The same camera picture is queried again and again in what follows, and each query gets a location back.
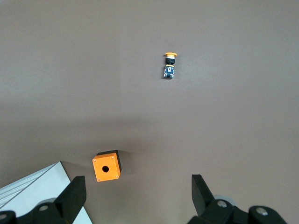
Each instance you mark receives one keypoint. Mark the white drawer cabinet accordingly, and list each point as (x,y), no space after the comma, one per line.
(35,189)

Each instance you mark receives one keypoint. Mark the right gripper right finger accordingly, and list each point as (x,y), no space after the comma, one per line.
(201,193)

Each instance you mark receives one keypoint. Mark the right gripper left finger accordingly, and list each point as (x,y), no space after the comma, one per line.
(74,193)

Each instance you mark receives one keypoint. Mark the orange cap push button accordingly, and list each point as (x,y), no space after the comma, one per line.
(169,67)

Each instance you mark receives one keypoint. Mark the orange box with hole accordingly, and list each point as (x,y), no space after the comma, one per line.
(106,168)

